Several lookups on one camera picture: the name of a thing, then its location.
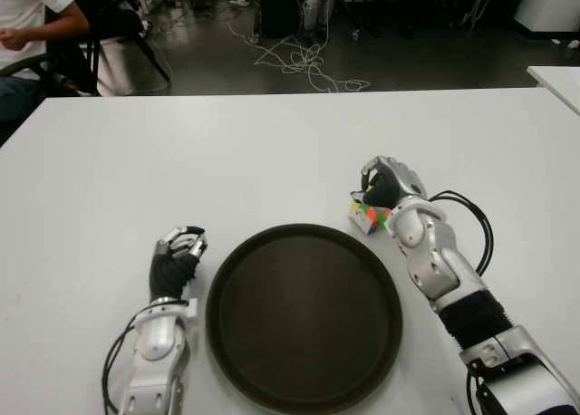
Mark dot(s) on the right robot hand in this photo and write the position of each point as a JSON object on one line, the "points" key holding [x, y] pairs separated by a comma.
{"points": [[394, 184]]}

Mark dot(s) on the white side table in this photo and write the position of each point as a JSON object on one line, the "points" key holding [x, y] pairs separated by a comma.
{"points": [[557, 82]]}

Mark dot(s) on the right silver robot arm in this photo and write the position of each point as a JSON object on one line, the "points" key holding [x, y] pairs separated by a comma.
{"points": [[448, 270]]}

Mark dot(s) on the black cabinet on casters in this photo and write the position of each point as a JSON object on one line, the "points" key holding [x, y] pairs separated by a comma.
{"points": [[281, 7]]}

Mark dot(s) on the person in white shirt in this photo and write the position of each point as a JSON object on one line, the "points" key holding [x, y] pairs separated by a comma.
{"points": [[22, 7]]}

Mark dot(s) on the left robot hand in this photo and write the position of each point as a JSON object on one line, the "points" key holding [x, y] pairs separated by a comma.
{"points": [[170, 272]]}

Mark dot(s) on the black office chair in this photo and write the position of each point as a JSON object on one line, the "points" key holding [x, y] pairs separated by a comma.
{"points": [[109, 25]]}

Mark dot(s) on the silver background robot legs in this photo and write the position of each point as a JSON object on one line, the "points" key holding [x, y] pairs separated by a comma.
{"points": [[315, 7]]}

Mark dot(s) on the multicoloured Rubik's cube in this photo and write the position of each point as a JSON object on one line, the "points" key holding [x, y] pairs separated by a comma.
{"points": [[371, 218]]}

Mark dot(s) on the white cabinet with black base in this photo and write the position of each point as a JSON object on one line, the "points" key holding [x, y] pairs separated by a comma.
{"points": [[546, 7]]}

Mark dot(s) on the dark round plate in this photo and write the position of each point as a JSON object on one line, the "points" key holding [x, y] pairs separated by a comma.
{"points": [[303, 320]]}

